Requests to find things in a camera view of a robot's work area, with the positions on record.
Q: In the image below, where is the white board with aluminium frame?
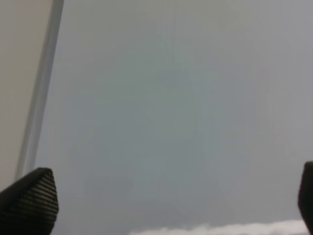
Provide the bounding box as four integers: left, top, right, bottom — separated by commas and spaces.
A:
25, 0, 313, 235

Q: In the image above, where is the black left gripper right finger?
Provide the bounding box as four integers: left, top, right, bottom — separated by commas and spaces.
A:
298, 161, 313, 235

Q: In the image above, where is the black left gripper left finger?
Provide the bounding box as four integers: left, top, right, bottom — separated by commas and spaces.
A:
0, 167, 59, 235

